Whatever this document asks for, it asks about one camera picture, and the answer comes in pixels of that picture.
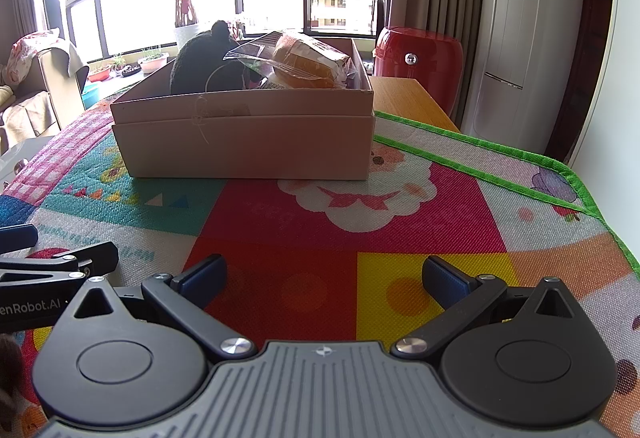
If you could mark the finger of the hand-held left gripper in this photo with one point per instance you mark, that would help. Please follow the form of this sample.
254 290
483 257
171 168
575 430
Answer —
20 238
95 258

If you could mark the chair with draped cloth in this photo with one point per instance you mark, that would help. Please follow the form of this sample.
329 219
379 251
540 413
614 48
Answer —
40 87

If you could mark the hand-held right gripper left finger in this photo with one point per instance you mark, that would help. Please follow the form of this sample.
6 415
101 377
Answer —
205 278

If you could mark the small red plant pot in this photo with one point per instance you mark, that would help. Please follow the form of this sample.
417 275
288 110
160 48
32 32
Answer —
100 73

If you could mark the pink checkered blanket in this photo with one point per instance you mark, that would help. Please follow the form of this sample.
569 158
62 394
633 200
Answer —
65 142

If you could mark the pale pot with sprouts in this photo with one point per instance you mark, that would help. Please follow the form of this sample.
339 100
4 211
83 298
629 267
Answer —
152 63

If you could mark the dark standing panel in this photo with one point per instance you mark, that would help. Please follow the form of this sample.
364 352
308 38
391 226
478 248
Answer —
380 10

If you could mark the pink flowering potted plant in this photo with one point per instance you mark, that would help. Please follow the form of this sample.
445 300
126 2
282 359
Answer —
236 26

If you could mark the white standing air conditioner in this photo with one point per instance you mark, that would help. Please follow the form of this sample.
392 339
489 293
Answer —
520 42

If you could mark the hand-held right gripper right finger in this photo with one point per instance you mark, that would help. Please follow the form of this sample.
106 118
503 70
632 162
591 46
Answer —
445 280

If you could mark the colourful play mat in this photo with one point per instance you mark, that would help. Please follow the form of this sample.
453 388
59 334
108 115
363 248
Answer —
400 238

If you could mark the pink cardboard box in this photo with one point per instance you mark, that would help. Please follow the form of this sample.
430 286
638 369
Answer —
240 142

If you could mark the bread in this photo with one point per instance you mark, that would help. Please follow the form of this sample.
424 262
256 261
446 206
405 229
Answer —
305 62

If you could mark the black plush toy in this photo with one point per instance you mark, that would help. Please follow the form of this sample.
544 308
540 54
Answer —
200 62

